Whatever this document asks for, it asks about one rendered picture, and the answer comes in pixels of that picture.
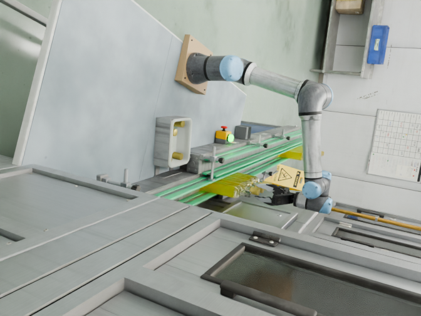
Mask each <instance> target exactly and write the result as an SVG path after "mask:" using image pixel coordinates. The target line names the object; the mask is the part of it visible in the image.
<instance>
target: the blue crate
mask: <svg viewBox="0 0 421 316"><path fill-rule="evenodd" d="M389 30H390V27H389V26H388V25H373V27H372V35H371V39H370V47H369V51H368V59H367V63H368V64H375V65H383V64H384V60H385V53H386V48H387V41H388V34H389Z"/></svg>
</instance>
